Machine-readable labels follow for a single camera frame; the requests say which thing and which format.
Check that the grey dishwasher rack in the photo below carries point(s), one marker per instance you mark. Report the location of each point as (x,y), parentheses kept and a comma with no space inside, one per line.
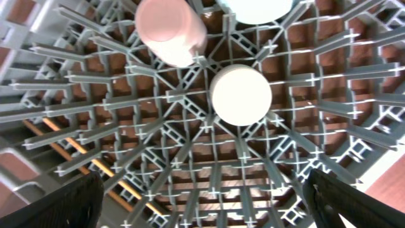
(335,69)

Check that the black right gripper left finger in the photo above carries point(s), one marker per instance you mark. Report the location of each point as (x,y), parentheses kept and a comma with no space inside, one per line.
(76,205)

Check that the pink cup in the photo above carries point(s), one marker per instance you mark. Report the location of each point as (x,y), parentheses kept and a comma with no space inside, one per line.
(172,30)

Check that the wooden chopstick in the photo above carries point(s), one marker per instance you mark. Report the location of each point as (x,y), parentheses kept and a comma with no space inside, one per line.
(68,157)
(106,170)

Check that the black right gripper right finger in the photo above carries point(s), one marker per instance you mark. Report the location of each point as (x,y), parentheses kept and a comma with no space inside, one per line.
(329,199)

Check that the white cup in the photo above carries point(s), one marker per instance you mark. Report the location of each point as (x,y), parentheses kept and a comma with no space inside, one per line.
(240,95)

